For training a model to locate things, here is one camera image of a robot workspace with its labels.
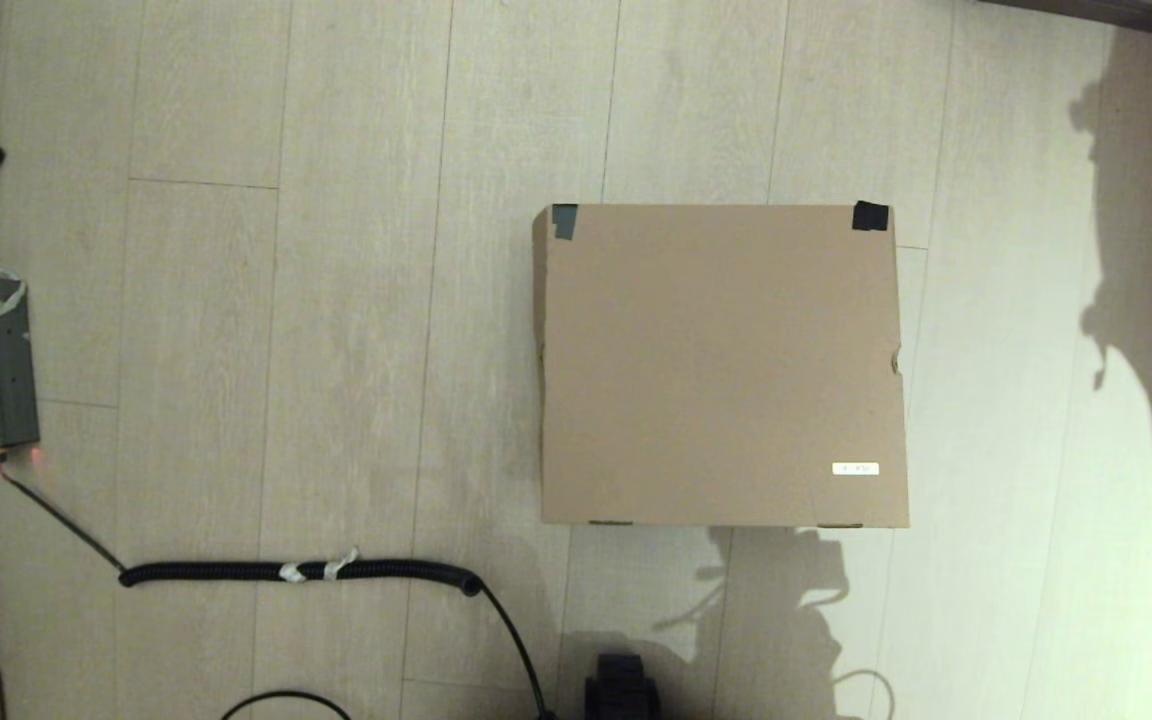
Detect brown cardboard shoe box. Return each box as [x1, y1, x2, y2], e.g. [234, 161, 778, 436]
[532, 202, 911, 529]

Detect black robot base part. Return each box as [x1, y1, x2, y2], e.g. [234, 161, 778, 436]
[584, 654, 660, 720]

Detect white tape strip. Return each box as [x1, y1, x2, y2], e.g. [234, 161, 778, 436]
[279, 547, 360, 583]

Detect dark wooden furniture edge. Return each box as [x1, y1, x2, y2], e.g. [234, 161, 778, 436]
[976, 0, 1152, 47]

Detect black coiled floor cable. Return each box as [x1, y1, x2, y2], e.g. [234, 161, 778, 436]
[0, 450, 557, 720]

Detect black cable loop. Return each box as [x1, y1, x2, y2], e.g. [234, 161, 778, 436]
[221, 689, 352, 720]

